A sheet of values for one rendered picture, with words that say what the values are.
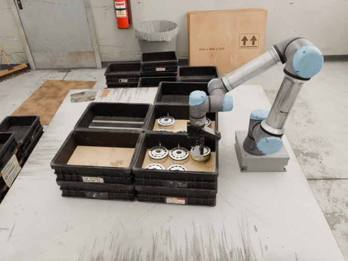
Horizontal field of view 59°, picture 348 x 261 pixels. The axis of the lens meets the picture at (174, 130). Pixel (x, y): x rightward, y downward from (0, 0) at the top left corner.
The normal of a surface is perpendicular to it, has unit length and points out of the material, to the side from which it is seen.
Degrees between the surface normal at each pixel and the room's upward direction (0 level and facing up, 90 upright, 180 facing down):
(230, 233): 0
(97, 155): 0
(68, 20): 90
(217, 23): 82
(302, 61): 83
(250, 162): 90
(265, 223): 0
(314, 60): 83
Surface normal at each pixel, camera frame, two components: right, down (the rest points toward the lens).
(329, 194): -0.04, -0.81
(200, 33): -0.01, 0.40
